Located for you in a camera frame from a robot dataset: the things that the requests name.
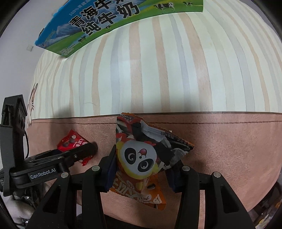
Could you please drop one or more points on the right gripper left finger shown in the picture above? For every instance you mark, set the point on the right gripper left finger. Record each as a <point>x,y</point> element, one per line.
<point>74,201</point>

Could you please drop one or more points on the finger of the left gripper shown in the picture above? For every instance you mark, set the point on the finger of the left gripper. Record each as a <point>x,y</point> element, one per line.
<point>81,154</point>

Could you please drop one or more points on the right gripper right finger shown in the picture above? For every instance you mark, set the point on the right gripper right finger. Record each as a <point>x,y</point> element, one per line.
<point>223,208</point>

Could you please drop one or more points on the small red snack packet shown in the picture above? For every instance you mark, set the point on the small red snack packet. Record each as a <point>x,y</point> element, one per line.
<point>74,140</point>

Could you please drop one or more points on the orange panda snack packet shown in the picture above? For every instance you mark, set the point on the orange panda snack packet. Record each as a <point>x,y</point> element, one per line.
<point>143,151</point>

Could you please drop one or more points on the striped pink cat blanket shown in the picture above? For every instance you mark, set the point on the striped pink cat blanket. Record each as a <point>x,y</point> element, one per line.
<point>212,78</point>

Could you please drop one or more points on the cardboard milk box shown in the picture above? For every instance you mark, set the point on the cardboard milk box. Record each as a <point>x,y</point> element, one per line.
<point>77,23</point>

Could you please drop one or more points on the white wall switch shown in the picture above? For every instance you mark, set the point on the white wall switch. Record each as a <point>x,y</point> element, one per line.
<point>29,48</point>

